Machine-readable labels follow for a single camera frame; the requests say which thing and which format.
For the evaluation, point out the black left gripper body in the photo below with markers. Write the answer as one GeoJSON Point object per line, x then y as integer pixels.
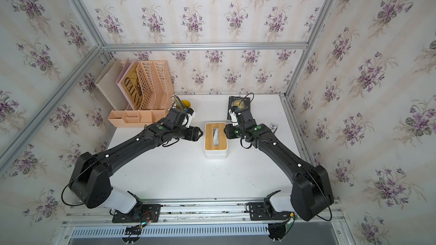
{"type": "Point", "coordinates": [187, 133]}

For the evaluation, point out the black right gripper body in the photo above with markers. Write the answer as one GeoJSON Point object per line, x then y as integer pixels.
{"type": "Point", "coordinates": [234, 131]}

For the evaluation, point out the white bamboo tissue box lid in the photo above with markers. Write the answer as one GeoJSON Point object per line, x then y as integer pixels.
{"type": "Point", "coordinates": [208, 136]}

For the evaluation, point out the blue tissue paper pack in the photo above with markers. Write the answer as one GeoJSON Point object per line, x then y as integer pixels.
{"type": "Point", "coordinates": [216, 136]}

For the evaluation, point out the toothpaste tube box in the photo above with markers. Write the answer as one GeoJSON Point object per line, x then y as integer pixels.
{"type": "Point", "coordinates": [274, 127]}

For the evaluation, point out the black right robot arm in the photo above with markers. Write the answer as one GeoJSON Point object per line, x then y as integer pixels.
{"type": "Point", "coordinates": [311, 188]}

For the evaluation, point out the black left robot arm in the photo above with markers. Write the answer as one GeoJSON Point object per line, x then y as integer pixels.
{"type": "Point", "coordinates": [90, 179]}

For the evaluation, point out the white tissue box base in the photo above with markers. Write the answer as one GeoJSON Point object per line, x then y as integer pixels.
{"type": "Point", "coordinates": [216, 154]}

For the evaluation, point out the yellow pen cup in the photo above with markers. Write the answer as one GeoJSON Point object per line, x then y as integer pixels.
{"type": "Point", "coordinates": [186, 103]}

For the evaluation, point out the pink desk file organizer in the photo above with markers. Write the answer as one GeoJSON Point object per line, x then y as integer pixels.
{"type": "Point", "coordinates": [157, 89]}

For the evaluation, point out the brown book in organizer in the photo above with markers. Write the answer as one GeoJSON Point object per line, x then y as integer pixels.
{"type": "Point", "coordinates": [130, 84]}

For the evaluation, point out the beige folder in organizer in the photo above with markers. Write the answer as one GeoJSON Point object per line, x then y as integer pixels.
{"type": "Point", "coordinates": [106, 83]}

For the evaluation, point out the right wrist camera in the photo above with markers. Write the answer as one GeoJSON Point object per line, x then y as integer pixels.
{"type": "Point", "coordinates": [233, 115]}

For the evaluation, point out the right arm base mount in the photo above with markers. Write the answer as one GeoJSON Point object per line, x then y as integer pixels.
{"type": "Point", "coordinates": [262, 211]}

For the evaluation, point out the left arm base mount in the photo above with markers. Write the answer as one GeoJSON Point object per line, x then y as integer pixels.
{"type": "Point", "coordinates": [140, 213]}

